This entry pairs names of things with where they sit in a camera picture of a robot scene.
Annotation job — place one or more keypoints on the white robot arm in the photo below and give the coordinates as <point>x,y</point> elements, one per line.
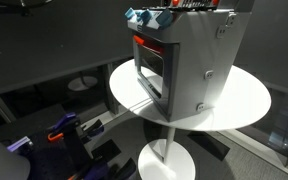
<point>0,160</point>

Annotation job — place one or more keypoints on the grey toy stove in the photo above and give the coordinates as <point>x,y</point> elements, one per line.
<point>197,50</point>

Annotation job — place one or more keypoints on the large blue stove knob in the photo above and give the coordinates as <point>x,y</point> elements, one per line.
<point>165,18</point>

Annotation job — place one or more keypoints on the small blue stove knob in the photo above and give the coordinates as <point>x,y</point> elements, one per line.
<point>129,13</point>

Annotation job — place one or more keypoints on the orange stove button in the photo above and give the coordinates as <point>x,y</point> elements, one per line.
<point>175,2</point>
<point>215,1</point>

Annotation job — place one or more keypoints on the grey oven door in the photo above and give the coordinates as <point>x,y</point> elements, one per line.
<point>155,78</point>

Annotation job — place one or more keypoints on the white round table base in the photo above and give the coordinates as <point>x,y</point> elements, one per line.
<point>82,83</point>

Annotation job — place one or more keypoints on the black and purple clamp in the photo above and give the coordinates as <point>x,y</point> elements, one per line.
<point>94,128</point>

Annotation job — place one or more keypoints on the purple clamp with orange trigger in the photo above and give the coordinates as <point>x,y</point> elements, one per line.
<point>64,124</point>

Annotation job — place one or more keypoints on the white round pedestal table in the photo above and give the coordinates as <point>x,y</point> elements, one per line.
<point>244,100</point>

